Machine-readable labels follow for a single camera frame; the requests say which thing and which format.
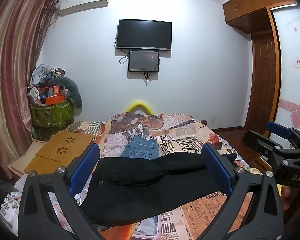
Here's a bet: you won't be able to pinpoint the wooden lap table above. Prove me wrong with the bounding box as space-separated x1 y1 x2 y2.
24 131 95 175

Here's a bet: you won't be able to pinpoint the grey neck pillow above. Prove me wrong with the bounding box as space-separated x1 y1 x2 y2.
46 76 83 108

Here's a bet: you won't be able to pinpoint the yellow foam tube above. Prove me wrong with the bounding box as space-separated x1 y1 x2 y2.
126 101 154 115

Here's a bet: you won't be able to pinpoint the orange box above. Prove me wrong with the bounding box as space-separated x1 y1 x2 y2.
45 95 65 105

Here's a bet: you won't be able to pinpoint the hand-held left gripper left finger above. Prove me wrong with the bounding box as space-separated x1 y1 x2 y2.
17 143 108 240

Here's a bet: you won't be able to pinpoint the striped pink curtain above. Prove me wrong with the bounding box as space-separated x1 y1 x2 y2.
0 0 59 180

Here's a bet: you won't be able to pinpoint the white cloth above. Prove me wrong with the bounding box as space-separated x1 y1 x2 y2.
49 187 90 232

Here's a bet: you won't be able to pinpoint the bed with printed cover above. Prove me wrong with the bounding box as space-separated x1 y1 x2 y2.
49 112 265 240

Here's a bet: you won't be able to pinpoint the white air conditioner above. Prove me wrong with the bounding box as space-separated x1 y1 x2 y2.
58 0 111 18

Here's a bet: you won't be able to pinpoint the brown wooden door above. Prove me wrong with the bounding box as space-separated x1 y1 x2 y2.
245 31 278 130

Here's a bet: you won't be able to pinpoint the person's right hand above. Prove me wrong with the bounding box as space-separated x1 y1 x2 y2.
277 184 292 212

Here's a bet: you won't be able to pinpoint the white wardrobe door with hearts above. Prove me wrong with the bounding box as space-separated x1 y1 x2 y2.
270 5 300 140

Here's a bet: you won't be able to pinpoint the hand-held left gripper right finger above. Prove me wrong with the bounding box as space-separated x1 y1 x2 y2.
197 143 284 240

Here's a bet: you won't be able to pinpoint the beige mat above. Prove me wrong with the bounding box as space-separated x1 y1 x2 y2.
7 140 42 179

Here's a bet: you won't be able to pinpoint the green patterned bag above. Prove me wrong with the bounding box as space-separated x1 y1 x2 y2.
30 100 74 128

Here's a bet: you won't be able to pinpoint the blue jeans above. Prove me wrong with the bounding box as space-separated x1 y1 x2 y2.
120 135 159 160

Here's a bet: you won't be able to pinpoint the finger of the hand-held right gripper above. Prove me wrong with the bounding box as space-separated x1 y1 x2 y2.
242 129 290 162
266 121 300 143

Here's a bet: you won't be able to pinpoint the wooden overhead cabinet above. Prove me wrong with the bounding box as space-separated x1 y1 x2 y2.
222 0 298 34

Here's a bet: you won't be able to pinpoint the black wall television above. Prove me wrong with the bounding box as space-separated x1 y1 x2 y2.
116 19 172 51

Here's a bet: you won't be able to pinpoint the black monitor cable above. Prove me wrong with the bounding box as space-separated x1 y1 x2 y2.
143 71 153 86

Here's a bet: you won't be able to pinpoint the pile of clothes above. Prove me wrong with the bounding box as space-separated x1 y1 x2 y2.
30 64 65 88

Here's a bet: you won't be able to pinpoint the black pants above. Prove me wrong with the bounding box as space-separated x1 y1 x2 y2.
79 151 237 227

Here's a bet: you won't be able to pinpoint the small black wall monitor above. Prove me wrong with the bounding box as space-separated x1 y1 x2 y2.
128 50 160 72

